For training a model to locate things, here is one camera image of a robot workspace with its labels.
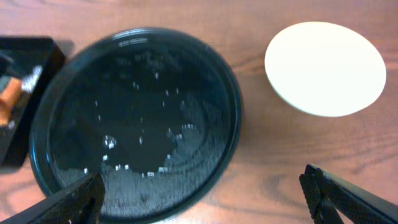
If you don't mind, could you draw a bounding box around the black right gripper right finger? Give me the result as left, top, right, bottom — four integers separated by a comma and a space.
299, 164, 397, 224

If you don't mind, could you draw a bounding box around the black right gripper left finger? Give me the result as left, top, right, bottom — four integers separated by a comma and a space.
1, 172, 105, 224

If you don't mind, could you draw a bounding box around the yellow plate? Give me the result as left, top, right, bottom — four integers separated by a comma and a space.
264, 22, 386, 117

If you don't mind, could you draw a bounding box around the orange green sponge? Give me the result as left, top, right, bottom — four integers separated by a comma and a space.
1, 76, 22, 126

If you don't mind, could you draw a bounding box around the round black tray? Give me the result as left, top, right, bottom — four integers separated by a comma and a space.
29, 28, 242, 223

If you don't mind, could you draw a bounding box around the rectangular black tray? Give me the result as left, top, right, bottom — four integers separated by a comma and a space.
1, 36, 65, 169

